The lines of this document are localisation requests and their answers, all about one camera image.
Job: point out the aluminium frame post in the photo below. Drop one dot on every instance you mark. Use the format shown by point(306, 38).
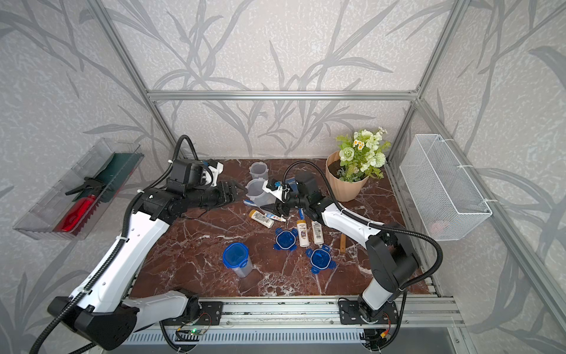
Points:
point(102, 17)

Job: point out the white wire mesh basket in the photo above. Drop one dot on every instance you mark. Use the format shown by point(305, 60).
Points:
point(447, 200)

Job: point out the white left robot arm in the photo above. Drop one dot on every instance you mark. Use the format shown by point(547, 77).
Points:
point(99, 309)

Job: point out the clear container blue lid front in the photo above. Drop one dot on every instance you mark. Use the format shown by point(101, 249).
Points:
point(236, 257)

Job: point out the beige ribbed flower pot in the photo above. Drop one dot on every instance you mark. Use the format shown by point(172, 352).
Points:
point(344, 191)

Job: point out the green white artificial flowers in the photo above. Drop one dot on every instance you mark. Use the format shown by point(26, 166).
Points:
point(362, 155)

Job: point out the clear container blue lid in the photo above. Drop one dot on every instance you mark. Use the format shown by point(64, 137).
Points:
point(259, 170)
point(257, 195)
point(236, 257)

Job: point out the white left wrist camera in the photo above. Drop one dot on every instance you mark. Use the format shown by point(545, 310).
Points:
point(212, 169)

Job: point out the red spray bottle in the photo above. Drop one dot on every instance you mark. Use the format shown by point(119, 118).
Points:
point(83, 206)

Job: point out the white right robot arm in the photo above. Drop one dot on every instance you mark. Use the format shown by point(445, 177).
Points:
point(392, 256)

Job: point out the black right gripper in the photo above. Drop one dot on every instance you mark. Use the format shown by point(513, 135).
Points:
point(281, 209)

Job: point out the blue garden fork wooden handle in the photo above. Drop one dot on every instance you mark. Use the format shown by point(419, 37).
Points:
point(342, 248)

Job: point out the green mat in tray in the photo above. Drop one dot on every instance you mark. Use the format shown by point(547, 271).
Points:
point(115, 172)

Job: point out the white shampoo bottle yellow cap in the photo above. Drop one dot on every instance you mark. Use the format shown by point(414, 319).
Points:
point(302, 229)

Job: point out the clear plastic wall tray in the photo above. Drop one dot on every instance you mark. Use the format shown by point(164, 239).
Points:
point(39, 222)

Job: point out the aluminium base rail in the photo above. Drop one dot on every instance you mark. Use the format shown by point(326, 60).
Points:
point(312, 320)

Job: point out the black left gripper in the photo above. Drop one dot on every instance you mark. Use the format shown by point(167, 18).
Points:
point(227, 197)

